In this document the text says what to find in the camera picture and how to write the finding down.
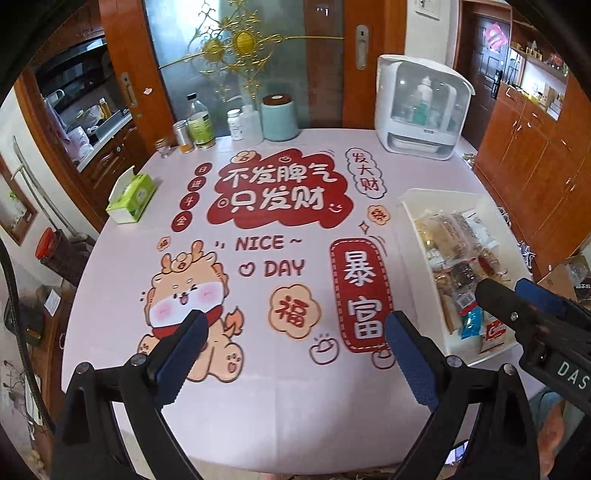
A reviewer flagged white grey snack packet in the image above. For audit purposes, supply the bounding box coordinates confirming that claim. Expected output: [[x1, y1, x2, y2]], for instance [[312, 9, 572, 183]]
[[457, 208, 499, 250]]

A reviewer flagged white plastic bin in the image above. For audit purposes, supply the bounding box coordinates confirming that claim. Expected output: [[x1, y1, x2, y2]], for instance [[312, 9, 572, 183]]
[[399, 187, 536, 367]]

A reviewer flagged red cookie packet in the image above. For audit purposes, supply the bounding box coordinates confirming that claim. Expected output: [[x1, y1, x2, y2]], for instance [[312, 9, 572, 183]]
[[480, 318, 515, 354]]

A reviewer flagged pink printed tablecloth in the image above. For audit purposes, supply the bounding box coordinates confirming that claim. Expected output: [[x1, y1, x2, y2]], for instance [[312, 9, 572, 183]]
[[60, 128, 555, 472]]

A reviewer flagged glass door with gold ornament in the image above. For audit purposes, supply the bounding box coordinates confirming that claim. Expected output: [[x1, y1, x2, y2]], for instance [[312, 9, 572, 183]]
[[143, 0, 345, 139]]

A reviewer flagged teal canister with brown lid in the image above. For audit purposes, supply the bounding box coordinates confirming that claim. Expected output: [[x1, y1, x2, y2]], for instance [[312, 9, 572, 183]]
[[261, 95, 300, 141]]

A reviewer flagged red lidded container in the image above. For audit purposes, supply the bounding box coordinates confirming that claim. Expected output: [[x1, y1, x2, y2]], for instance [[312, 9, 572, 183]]
[[36, 227, 63, 259]]

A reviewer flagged wooden wall cabinet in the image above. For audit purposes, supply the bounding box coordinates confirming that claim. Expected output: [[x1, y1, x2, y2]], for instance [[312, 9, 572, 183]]
[[475, 23, 591, 278]]

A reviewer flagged white countertop sterilizer appliance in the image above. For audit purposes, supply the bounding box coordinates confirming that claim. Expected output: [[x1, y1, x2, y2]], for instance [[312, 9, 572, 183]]
[[373, 54, 476, 161]]

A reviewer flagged cardboard box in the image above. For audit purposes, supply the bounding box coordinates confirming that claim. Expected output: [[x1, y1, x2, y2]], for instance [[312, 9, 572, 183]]
[[538, 258, 591, 301]]

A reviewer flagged dark wooden door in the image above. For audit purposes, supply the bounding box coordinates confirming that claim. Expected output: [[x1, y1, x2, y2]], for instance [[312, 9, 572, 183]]
[[455, 4, 513, 153]]

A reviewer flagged wooden framed picture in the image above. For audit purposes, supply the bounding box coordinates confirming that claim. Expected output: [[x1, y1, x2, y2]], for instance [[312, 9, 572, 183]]
[[0, 157, 38, 245]]

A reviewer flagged red door decoration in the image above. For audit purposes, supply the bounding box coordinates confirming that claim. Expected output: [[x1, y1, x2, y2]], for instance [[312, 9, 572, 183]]
[[482, 23, 508, 51]]

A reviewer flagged glass bottle with green label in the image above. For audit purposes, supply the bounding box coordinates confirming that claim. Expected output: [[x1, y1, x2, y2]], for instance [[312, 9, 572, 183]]
[[185, 92, 217, 151]]

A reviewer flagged translucent plastic bottle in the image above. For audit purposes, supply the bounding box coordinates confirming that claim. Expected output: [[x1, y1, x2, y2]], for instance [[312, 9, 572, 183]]
[[240, 105, 264, 143]]

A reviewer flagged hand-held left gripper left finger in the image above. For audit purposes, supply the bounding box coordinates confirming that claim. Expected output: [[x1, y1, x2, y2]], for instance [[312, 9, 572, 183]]
[[51, 310, 208, 480]]

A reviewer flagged green tissue box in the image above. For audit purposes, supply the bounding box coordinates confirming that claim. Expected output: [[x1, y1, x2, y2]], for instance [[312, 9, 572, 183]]
[[106, 166, 155, 225]]

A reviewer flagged blue foil snack packet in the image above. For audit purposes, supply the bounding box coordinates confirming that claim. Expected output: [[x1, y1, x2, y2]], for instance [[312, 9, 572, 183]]
[[459, 307, 483, 340]]

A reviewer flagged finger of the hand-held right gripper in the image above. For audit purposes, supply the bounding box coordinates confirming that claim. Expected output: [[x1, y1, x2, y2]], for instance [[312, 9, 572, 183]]
[[515, 278, 591, 333], [475, 278, 573, 342]]

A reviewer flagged white pill bottle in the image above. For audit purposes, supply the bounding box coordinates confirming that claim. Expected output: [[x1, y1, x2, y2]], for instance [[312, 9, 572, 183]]
[[227, 109, 245, 141]]

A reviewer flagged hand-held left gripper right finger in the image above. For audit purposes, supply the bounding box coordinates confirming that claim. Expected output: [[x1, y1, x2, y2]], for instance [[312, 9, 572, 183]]
[[385, 310, 541, 480]]

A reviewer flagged metal tin can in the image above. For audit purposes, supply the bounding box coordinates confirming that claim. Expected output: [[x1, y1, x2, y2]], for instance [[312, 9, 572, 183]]
[[172, 120, 195, 154]]

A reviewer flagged person's right forearm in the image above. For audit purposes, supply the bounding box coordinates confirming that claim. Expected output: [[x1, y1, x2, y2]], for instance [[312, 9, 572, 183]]
[[531, 392, 591, 480]]

